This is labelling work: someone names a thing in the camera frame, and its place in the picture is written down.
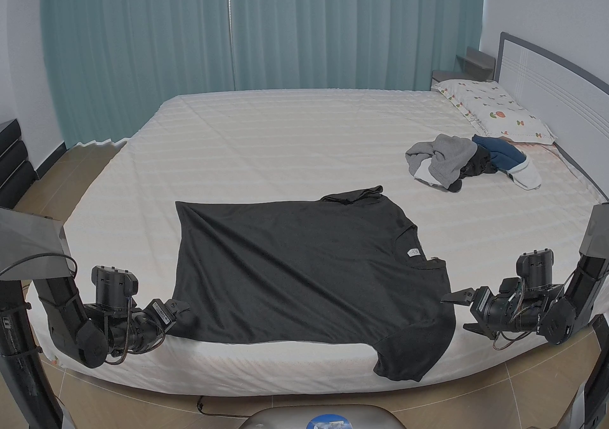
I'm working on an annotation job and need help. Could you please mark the grey bedside table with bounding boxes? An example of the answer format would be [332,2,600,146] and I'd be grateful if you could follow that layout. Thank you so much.
[430,47,496,85]

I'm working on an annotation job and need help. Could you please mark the pile of clothes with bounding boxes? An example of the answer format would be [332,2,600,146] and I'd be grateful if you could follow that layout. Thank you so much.
[405,133,543,193]

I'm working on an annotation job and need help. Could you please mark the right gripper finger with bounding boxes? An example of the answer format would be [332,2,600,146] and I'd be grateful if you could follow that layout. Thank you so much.
[463,322,496,340]
[441,287,477,306]

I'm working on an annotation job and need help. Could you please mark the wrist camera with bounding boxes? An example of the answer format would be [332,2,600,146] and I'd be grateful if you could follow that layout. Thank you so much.
[516,249,555,295]
[90,265,140,310]

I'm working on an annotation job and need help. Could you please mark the black cable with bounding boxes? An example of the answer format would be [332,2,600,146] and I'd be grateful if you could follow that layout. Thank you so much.
[196,396,254,419]
[0,252,78,281]

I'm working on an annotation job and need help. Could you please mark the black chest of drawers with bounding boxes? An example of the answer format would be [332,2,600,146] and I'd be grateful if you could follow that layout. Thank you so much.
[0,119,38,210]

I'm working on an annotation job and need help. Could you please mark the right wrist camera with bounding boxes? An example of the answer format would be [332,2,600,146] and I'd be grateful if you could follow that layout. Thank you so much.
[516,249,555,295]

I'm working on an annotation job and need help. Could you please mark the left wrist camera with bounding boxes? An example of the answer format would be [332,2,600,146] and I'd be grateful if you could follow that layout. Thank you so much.
[90,265,140,310]

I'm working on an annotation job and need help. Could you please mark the blue-green curtain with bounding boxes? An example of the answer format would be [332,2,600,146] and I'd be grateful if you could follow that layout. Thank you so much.
[40,0,235,150]
[227,0,487,93]

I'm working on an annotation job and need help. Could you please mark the white printed pillow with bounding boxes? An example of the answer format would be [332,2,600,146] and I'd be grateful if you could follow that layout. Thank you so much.
[431,79,558,146]

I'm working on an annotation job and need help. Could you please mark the bed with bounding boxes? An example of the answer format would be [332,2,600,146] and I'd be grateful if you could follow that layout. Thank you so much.
[26,31,609,400]

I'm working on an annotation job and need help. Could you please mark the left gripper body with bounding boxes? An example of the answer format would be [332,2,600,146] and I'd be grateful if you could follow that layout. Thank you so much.
[129,299,180,353]

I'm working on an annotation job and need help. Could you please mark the black T-shirt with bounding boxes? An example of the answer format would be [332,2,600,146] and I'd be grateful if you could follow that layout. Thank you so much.
[167,185,456,382]

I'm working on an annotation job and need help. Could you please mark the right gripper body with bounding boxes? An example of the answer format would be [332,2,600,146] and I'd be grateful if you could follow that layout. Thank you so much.
[468,287,525,340]

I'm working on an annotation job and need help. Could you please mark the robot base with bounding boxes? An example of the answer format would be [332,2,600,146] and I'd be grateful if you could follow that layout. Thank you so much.
[235,405,398,429]

